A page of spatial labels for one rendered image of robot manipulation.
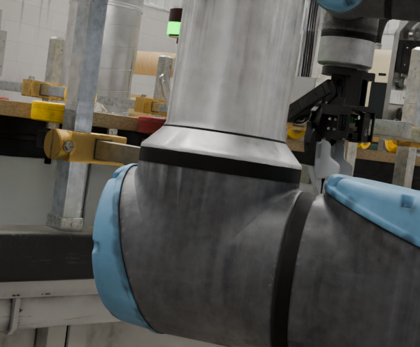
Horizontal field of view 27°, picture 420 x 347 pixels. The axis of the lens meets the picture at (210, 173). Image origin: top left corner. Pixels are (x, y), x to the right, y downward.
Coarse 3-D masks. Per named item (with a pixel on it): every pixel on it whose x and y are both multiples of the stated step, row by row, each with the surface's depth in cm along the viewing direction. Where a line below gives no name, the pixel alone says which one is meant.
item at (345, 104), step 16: (336, 80) 141; (352, 80) 138; (368, 80) 138; (336, 96) 141; (352, 96) 138; (320, 112) 140; (336, 112) 138; (352, 112) 138; (368, 112) 141; (320, 128) 140; (336, 128) 138; (352, 128) 138; (368, 128) 140
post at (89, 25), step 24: (96, 0) 141; (96, 24) 141; (72, 48) 143; (96, 48) 142; (72, 72) 142; (96, 72) 143; (72, 96) 142; (72, 120) 141; (72, 168) 142; (72, 192) 142; (72, 216) 143
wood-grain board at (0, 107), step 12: (0, 108) 152; (12, 108) 154; (24, 108) 155; (96, 120) 167; (108, 120) 169; (120, 120) 171; (132, 120) 173; (288, 144) 208; (300, 144) 211; (360, 156) 230; (372, 156) 234; (384, 156) 238
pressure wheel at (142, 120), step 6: (138, 120) 172; (144, 120) 170; (150, 120) 169; (156, 120) 169; (162, 120) 169; (138, 126) 171; (144, 126) 170; (150, 126) 169; (156, 126) 169; (144, 132) 170; (150, 132) 169
